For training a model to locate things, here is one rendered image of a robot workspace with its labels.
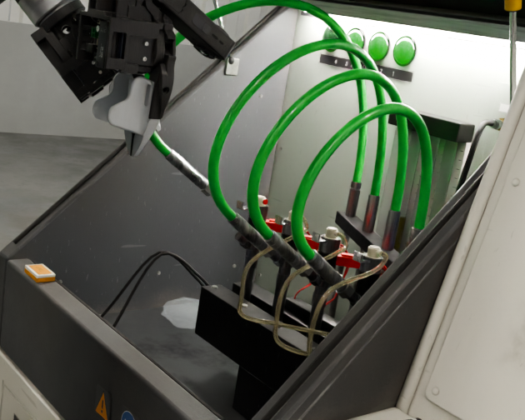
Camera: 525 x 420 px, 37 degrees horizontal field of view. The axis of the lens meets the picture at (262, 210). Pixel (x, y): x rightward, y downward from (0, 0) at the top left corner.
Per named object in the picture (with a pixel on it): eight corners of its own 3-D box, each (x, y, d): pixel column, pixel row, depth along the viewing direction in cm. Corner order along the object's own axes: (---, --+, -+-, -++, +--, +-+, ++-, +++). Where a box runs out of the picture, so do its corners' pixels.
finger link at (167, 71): (132, 112, 88) (142, 34, 86) (147, 113, 89) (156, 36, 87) (154, 121, 85) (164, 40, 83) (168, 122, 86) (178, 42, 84)
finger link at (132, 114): (95, 155, 87) (104, 71, 84) (142, 156, 90) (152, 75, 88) (108, 162, 84) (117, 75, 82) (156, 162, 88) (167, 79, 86)
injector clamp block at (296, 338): (187, 372, 127) (201, 284, 123) (237, 363, 133) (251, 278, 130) (330, 487, 102) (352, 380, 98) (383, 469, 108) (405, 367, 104)
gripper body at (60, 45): (84, 107, 117) (32, 40, 115) (131, 73, 118) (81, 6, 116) (82, 102, 109) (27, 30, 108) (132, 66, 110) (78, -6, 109)
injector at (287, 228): (246, 352, 117) (268, 217, 112) (272, 348, 120) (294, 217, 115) (257, 361, 115) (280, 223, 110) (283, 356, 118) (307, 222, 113)
